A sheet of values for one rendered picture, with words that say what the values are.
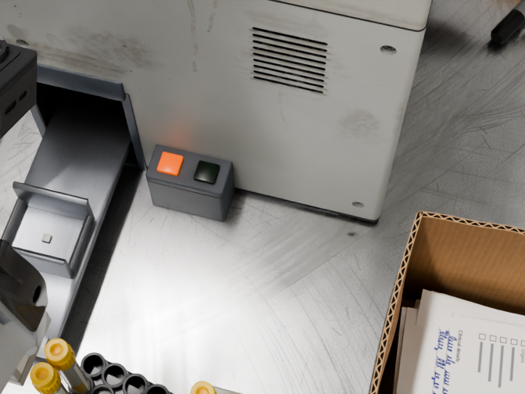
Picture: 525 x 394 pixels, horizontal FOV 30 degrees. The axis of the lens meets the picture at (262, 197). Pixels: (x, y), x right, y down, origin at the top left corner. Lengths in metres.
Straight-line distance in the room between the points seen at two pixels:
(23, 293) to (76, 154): 0.34
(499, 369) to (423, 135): 0.22
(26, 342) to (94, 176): 0.29
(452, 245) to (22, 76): 0.32
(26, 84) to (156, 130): 0.30
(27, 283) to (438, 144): 0.46
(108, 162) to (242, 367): 0.18
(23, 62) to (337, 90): 0.24
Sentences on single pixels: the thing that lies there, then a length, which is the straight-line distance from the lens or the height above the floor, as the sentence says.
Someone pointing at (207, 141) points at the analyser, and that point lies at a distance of 0.71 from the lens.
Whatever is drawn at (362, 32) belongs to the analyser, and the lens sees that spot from 0.55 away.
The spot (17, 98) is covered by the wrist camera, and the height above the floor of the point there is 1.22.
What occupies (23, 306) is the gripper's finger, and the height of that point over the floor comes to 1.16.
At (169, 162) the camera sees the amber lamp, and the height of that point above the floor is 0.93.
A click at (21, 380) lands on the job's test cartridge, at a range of 0.55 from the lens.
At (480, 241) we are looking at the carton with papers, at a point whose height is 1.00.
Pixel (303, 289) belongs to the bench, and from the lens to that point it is 0.74.
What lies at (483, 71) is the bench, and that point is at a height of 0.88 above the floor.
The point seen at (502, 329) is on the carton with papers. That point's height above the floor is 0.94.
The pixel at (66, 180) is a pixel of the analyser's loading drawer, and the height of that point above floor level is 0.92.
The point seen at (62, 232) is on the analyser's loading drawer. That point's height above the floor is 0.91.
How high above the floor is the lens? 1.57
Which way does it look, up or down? 64 degrees down
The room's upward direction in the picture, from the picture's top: 1 degrees counter-clockwise
